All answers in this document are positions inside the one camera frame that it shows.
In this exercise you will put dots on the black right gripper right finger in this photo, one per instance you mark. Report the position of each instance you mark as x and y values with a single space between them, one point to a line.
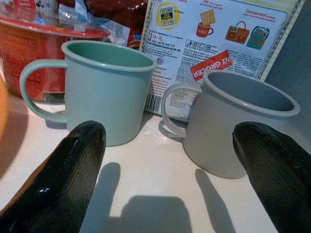
279 174

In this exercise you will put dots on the orange plastic plate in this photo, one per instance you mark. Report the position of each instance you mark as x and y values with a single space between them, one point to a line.
3 109

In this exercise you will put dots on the white printed cracker package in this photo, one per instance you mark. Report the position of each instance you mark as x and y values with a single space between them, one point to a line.
218 43

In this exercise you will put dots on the red lidded container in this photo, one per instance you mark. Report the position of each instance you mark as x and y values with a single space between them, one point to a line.
31 60

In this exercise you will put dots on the dark red snack bag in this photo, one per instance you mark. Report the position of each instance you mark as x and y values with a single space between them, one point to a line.
116 14

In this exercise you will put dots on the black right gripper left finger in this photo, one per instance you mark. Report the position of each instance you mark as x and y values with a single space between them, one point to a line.
60 182

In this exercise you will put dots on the grey mug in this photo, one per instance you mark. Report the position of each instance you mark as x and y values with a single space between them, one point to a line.
213 136

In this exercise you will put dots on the pale green mug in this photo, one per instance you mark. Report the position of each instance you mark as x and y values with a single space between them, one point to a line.
104 97

